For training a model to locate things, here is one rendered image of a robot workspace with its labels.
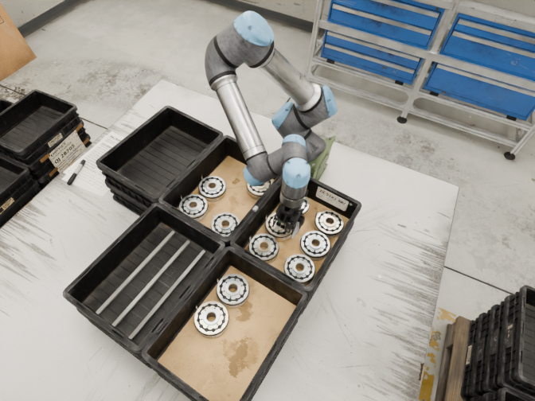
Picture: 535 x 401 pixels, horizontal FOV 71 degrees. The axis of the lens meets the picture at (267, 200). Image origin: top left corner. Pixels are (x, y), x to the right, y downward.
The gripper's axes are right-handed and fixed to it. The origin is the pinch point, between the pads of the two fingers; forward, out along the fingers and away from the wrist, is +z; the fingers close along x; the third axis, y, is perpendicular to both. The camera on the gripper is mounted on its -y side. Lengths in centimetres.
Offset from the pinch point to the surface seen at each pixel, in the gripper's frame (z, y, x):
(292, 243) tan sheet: 2.2, 3.7, 3.5
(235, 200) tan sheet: 2.2, -3.5, -23.0
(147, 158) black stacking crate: 2, -6, -64
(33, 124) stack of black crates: 36, -21, -157
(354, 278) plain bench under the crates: 15.2, 0.0, 28.8
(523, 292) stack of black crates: 26, -31, 94
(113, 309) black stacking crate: 2, 50, -37
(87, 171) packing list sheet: 15, 3, -91
